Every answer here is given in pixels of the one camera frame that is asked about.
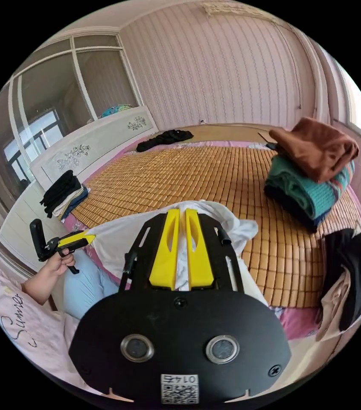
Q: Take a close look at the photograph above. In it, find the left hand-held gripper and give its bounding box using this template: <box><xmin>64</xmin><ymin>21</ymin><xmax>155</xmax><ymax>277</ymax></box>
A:
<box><xmin>38</xmin><ymin>230</ymin><xmax>96</xmax><ymax>275</ymax></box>

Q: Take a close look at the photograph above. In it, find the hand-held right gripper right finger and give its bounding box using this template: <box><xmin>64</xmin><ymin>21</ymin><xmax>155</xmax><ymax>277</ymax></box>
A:
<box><xmin>185</xmin><ymin>208</ymin><xmax>214</xmax><ymax>288</ymax></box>

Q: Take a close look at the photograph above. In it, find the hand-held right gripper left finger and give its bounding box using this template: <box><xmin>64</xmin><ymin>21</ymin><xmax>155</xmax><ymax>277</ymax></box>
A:
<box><xmin>149</xmin><ymin>208</ymin><xmax>181</xmax><ymax>288</ymax></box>

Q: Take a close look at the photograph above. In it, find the white short sleeve shirt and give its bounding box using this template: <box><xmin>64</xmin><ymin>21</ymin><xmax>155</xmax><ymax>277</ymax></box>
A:
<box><xmin>87</xmin><ymin>199</ymin><xmax>278</xmax><ymax>318</ymax></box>

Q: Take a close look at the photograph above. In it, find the person's left forearm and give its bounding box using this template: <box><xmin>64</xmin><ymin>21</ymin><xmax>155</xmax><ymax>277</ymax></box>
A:
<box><xmin>21</xmin><ymin>266</ymin><xmax>57</xmax><ymax>305</ymax></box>

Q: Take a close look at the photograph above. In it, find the person's left hand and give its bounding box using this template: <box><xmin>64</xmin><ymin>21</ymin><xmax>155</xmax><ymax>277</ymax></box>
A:
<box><xmin>44</xmin><ymin>249</ymin><xmax>76</xmax><ymax>277</ymax></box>

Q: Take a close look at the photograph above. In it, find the pile of clothes, black top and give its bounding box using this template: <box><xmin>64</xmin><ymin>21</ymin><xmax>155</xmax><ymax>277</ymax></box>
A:
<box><xmin>39</xmin><ymin>169</ymin><xmax>90</xmax><ymax>221</ymax></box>

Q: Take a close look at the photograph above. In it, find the white bedside cupboard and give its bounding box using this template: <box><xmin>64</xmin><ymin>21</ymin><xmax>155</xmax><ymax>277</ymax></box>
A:
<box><xmin>0</xmin><ymin>180</ymin><xmax>70</xmax><ymax>273</ymax></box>

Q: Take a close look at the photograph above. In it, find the bed with woven mat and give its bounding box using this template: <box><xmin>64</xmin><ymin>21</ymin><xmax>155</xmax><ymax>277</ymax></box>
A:
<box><xmin>61</xmin><ymin>123</ymin><xmax>361</xmax><ymax>341</ymax></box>

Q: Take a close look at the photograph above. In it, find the white headboard with floral print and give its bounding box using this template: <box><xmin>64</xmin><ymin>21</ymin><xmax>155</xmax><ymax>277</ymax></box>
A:
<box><xmin>29</xmin><ymin>105</ymin><xmax>159</xmax><ymax>191</ymax></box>

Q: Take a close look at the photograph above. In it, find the person's body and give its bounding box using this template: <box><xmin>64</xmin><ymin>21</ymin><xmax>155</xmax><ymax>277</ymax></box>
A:
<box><xmin>0</xmin><ymin>249</ymin><xmax>121</xmax><ymax>395</ymax></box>

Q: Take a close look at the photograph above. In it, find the black garment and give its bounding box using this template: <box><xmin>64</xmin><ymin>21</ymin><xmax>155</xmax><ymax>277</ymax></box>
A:
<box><xmin>135</xmin><ymin>129</ymin><xmax>195</xmax><ymax>153</ymax></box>

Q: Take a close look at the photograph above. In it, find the teal patterned cloth bundle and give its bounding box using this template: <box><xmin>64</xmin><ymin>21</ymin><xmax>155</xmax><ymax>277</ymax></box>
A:
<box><xmin>101</xmin><ymin>103</ymin><xmax>134</xmax><ymax>119</ymax></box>

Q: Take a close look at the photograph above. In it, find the white-framed glass partition window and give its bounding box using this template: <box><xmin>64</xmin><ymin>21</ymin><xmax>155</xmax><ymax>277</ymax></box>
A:
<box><xmin>0</xmin><ymin>32</ymin><xmax>145</xmax><ymax>205</ymax></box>

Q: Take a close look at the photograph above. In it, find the pile of clothes, brown top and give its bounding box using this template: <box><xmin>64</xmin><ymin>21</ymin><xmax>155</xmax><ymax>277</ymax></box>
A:
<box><xmin>263</xmin><ymin>117</ymin><xmax>360</xmax><ymax>234</ymax></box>

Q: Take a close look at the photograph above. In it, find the pile of black and beige clothes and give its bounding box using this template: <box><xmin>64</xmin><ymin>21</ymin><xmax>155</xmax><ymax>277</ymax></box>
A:
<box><xmin>314</xmin><ymin>219</ymin><xmax>361</xmax><ymax>342</ymax></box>

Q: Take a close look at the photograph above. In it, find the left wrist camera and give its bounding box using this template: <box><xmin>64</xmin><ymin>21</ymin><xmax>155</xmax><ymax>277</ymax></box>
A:
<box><xmin>29</xmin><ymin>218</ymin><xmax>49</xmax><ymax>262</ymax></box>

